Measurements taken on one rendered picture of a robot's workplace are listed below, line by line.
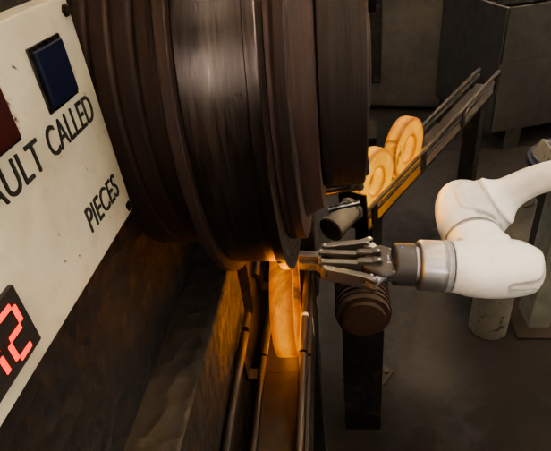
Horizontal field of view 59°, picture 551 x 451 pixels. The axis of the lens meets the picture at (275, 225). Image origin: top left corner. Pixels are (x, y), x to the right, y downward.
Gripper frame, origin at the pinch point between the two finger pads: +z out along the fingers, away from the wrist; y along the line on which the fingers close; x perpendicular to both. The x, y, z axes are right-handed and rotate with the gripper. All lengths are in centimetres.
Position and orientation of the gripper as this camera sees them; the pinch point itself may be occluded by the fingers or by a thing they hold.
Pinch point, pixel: (298, 259)
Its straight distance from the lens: 86.6
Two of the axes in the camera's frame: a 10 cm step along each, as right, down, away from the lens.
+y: 0.9, -5.7, 8.2
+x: -0.1, -8.2, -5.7
